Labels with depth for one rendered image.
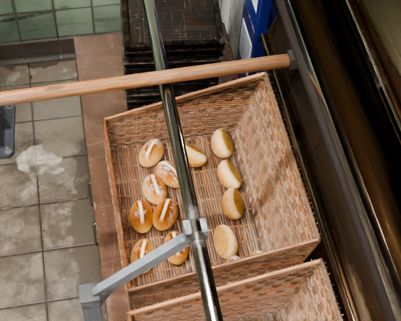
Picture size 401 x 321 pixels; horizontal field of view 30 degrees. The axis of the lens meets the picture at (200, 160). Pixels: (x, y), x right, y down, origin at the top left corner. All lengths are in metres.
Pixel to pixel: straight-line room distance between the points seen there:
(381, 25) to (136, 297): 0.93
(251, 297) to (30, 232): 1.16
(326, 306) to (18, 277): 1.29
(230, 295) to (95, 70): 0.97
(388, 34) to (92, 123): 1.22
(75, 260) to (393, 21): 1.71
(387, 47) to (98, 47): 1.39
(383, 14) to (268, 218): 0.86
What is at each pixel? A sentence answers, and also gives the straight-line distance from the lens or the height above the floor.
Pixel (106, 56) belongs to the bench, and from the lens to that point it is 2.53.
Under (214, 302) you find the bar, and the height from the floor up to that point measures 1.17.
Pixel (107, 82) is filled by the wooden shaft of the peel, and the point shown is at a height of 1.20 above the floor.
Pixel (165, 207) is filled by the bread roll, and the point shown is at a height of 0.65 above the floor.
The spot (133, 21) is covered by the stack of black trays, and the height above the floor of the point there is 0.87.
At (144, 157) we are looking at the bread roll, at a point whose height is 0.63.
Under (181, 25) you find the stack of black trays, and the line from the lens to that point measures 2.21.
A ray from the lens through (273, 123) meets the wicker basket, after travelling 2.07.
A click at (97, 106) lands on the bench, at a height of 0.58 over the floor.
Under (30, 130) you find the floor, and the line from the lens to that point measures 3.10.
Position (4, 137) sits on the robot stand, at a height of 0.02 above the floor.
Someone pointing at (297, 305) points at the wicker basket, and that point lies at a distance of 1.93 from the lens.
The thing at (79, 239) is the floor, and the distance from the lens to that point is 2.80.
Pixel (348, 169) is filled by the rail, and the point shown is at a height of 1.44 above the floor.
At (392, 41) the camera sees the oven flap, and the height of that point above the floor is 1.50.
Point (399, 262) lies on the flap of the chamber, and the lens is 1.19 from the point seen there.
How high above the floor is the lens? 2.42
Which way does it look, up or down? 55 degrees down
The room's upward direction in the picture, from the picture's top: 5 degrees clockwise
